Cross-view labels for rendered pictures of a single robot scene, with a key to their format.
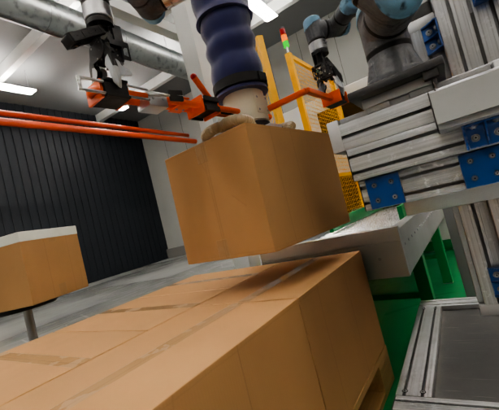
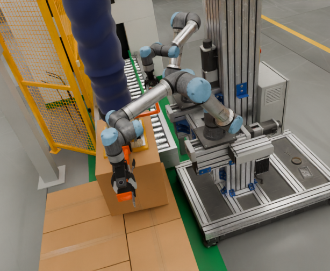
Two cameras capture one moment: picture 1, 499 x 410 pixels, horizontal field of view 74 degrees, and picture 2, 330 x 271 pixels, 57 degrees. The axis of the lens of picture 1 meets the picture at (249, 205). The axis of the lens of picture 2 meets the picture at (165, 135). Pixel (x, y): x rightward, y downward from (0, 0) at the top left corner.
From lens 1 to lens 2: 1.72 m
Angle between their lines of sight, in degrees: 55
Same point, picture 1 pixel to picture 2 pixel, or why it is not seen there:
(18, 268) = not seen: outside the picture
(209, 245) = (128, 207)
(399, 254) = (176, 157)
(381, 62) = (215, 132)
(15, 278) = not seen: outside the picture
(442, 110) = (238, 162)
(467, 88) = (245, 156)
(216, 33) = (112, 87)
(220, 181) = (141, 183)
